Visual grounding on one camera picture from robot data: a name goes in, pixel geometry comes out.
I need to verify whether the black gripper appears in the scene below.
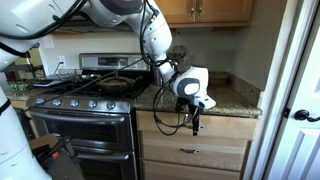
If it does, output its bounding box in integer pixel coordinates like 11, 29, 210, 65
174, 96, 205, 136

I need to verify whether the metal spice drawer handle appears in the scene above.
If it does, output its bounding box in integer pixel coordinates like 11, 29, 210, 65
184, 123, 205, 130

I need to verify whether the wooden spice drawer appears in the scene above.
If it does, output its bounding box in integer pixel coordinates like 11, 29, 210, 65
136, 110, 259, 140

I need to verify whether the wooden middle drawer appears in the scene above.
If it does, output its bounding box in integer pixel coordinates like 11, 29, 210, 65
139, 130, 249, 172

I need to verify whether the wooden lowest drawer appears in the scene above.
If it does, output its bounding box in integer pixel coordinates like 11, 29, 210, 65
142, 159, 242, 180

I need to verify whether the silver stove knob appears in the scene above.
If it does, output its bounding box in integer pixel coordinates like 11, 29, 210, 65
35, 96, 47, 107
52, 97, 63, 108
69, 98, 80, 109
87, 99, 98, 110
106, 100, 117, 111

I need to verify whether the stainless steel gas stove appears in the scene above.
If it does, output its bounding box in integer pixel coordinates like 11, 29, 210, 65
25, 53, 152, 180

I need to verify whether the wooden base cabinet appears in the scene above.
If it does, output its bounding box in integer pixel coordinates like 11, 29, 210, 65
134, 109, 261, 180

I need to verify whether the white door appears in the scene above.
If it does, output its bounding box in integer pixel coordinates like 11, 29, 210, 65
263, 0, 320, 180

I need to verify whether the black case with orange button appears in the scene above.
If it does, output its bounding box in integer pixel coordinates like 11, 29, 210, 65
33, 136, 84, 180

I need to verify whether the range hood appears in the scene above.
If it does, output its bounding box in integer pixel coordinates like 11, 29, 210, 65
53, 14, 134, 34

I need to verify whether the dark flat board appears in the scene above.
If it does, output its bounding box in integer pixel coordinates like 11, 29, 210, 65
28, 78, 73, 88

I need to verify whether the cardboard box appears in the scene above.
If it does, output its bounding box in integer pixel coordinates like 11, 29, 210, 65
29, 133, 59, 151

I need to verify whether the metal middle drawer handle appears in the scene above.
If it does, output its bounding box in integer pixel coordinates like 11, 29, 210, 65
179, 148, 200, 155

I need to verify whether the frying pan with brown handle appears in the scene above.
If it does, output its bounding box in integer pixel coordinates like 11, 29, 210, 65
96, 74, 143, 94

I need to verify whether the short steel oven drawer handle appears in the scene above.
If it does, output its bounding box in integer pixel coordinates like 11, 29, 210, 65
71, 151, 133, 161

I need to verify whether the black door lever handle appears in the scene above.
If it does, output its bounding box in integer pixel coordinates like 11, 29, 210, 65
294, 109, 320, 123

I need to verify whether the wooden wall cabinet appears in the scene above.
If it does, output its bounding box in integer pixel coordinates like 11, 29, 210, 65
154, 0, 256, 28

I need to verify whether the white wall outlet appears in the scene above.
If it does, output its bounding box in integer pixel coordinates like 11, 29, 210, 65
58, 55, 67, 69

